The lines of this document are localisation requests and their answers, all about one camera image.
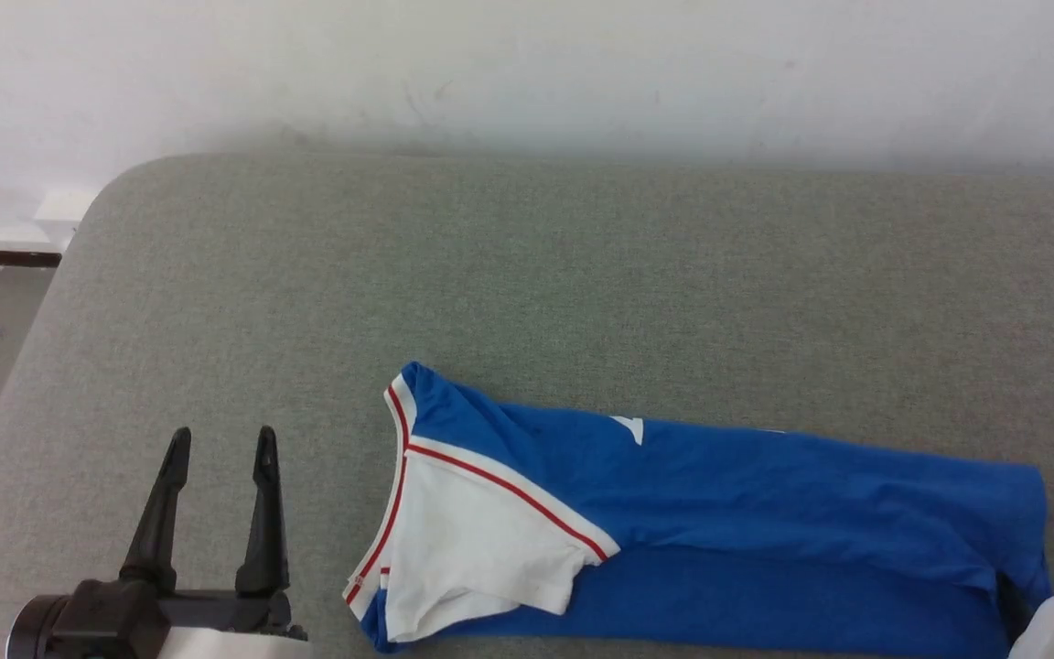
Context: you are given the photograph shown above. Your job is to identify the black cylindrical left gripper motor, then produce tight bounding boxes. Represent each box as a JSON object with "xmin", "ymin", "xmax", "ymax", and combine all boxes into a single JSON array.
[{"xmin": 5, "ymin": 594, "xmax": 70, "ymax": 659}]

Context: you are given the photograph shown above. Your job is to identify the white wall trim block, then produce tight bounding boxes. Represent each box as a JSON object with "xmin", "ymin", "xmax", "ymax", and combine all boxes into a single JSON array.
[{"xmin": 0, "ymin": 188, "xmax": 98, "ymax": 253}]

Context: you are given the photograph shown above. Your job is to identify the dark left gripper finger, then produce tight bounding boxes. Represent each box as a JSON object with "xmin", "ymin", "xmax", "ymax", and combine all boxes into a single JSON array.
[
  {"xmin": 120, "ymin": 427, "xmax": 192, "ymax": 589},
  {"xmin": 235, "ymin": 426, "xmax": 291, "ymax": 596}
]

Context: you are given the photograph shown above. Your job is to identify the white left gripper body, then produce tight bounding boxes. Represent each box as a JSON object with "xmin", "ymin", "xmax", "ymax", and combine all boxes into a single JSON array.
[{"xmin": 156, "ymin": 591, "xmax": 314, "ymax": 659}]

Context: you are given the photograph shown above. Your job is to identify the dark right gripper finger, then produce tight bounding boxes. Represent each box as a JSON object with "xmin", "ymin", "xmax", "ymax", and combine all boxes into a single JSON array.
[{"xmin": 995, "ymin": 573, "xmax": 1037, "ymax": 642}]

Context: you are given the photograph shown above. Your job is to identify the blue white red-striped shirt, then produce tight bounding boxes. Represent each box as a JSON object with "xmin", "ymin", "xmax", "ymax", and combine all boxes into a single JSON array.
[{"xmin": 342, "ymin": 361, "xmax": 1054, "ymax": 659}]

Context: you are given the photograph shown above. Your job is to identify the grey upholstered sofa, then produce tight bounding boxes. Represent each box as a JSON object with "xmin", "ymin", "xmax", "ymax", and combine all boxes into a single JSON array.
[{"xmin": 0, "ymin": 151, "xmax": 1054, "ymax": 659}]

